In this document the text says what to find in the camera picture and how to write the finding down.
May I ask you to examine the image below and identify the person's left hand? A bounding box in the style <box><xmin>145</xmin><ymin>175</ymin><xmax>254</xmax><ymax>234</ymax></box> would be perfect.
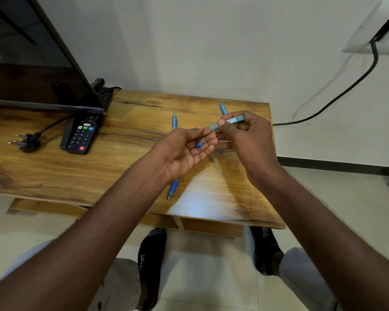
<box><xmin>149</xmin><ymin>126</ymin><xmax>220</xmax><ymax>186</ymax></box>

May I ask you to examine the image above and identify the person's right hand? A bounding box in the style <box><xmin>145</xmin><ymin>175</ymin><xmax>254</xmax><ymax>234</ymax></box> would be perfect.
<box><xmin>215</xmin><ymin>110</ymin><xmax>284</xmax><ymax>188</ymax></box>

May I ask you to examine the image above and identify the person's left forearm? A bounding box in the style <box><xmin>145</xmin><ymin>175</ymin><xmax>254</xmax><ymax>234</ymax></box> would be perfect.
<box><xmin>0</xmin><ymin>155</ymin><xmax>174</xmax><ymax>311</ymax></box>

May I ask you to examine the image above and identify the person's right forearm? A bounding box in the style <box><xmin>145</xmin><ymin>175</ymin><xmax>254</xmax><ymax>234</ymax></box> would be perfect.
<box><xmin>254</xmin><ymin>166</ymin><xmax>389</xmax><ymax>311</ymax></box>

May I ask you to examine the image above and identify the person's right black sock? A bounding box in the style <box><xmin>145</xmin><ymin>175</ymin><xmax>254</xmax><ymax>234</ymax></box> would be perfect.
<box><xmin>249</xmin><ymin>226</ymin><xmax>284</xmax><ymax>276</ymax></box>

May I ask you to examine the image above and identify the person's black sock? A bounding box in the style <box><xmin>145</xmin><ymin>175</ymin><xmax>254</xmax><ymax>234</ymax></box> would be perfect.
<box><xmin>137</xmin><ymin>228</ymin><xmax>168</xmax><ymax>311</ymax></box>
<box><xmin>249</xmin><ymin>226</ymin><xmax>284</xmax><ymax>276</ymax></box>

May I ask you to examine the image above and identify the person's left black sock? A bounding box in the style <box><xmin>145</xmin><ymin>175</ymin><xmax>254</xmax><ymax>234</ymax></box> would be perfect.
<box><xmin>137</xmin><ymin>228</ymin><xmax>168</xmax><ymax>311</ymax></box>

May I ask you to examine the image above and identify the person's right grey trouser leg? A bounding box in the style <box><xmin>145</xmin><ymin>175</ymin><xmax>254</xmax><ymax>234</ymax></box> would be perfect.
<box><xmin>278</xmin><ymin>247</ymin><xmax>341</xmax><ymax>311</ymax></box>

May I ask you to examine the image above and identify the person's grey trouser leg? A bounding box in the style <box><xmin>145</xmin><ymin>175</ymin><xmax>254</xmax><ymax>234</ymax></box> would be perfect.
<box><xmin>278</xmin><ymin>247</ymin><xmax>341</xmax><ymax>311</ymax></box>
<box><xmin>3</xmin><ymin>239</ymin><xmax>143</xmax><ymax>311</ymax></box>

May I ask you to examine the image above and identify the person's left grey trouser leg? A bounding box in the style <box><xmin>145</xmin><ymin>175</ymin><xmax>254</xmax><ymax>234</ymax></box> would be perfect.
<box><xmin>3</xmin><ymin>239</ymin><xmax>143</xmax><ymax>311</ymax></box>

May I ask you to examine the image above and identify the black power strip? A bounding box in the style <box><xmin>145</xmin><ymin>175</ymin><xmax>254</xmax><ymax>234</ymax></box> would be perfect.
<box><xmin>90</xmin><ymin>78</ymin><xmax>114</xmax><ymax>111</ymax></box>

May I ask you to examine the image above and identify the black remote control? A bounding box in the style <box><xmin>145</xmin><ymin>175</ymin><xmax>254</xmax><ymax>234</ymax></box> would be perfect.
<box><xmin>59</xmin><ymin>113</ymin><xmax>104</xmax><ymax>155</ymax></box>

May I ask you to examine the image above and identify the black television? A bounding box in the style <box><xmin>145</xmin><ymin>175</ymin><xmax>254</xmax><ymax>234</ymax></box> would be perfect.
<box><xmin>0</xmin><ymin>0</ymin><xmax>105</xmax><ymax>114</ymax></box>

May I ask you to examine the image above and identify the black wall cable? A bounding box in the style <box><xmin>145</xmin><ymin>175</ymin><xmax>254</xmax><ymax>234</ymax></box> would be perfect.
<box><xmin>272</xmin><ymin>16</ymin><xmax>389</xmax><ymax>127</ymax></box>

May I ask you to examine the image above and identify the black power plug with cable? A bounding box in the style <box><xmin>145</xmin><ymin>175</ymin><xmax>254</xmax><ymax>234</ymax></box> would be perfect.
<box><xmin>8</xmin><ymin>114</ymin><xmax>73</xmax><ymax>154</ymax></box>

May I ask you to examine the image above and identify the white wall socket panel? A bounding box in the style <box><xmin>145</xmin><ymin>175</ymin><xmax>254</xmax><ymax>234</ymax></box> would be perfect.
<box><xmin>342</xmin><ymin>0</ymin><xmax>389</xmax><ymax>56</ymax></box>

